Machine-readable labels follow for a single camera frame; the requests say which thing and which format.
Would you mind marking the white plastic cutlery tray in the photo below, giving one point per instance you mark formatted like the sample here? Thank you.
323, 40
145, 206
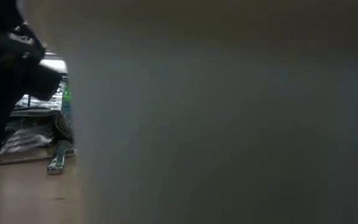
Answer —
228, 124

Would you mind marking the green glass water bottle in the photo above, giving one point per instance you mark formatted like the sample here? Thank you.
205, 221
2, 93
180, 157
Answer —
66, 99

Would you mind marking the silver table knife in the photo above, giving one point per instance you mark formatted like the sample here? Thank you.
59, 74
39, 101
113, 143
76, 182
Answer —
57, 161
11, 163

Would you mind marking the grey checked cloth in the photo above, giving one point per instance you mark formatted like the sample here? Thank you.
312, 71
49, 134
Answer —
36, 124

